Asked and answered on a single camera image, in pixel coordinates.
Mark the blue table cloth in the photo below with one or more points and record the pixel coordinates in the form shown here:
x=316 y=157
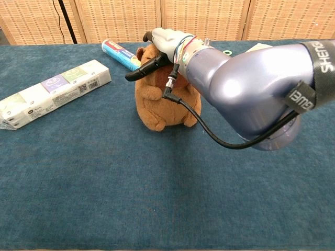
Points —
x=131 y=183

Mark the white tissue packet bundle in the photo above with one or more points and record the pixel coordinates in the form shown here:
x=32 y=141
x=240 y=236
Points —
x=52 y=91

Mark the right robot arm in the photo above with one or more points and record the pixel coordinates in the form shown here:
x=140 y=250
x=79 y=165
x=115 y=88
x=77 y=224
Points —
x=248 y=86

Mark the black tripod stand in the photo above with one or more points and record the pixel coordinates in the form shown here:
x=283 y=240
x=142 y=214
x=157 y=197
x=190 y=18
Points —
x=66 y=21

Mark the bamboo folding screen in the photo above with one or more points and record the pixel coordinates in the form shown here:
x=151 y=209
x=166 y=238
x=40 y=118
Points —
x=117 y=18

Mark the beige lidded lunch box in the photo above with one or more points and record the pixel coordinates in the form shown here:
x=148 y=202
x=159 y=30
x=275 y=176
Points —
x=257 y=47

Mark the brown capybara plush toy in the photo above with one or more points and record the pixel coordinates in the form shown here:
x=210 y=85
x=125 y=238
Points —
x=159 y=104

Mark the blue candy tube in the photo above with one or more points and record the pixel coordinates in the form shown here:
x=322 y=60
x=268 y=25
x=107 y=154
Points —
x=117 y=52

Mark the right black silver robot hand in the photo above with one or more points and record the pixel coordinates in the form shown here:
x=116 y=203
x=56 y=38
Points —
x=167 y=41

